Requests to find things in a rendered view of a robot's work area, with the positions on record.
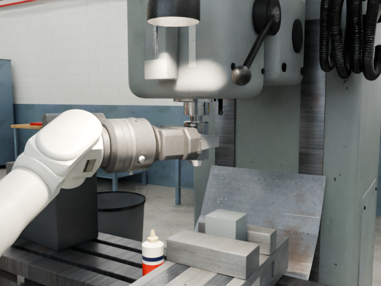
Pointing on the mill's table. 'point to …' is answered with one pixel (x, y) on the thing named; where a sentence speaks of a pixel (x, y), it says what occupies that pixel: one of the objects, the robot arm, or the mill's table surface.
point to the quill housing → (200, 53)
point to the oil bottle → (152, 253)
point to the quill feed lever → (264, 18)
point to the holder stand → (66, 217)
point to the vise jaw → (214, 253)
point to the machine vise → (266, 251)
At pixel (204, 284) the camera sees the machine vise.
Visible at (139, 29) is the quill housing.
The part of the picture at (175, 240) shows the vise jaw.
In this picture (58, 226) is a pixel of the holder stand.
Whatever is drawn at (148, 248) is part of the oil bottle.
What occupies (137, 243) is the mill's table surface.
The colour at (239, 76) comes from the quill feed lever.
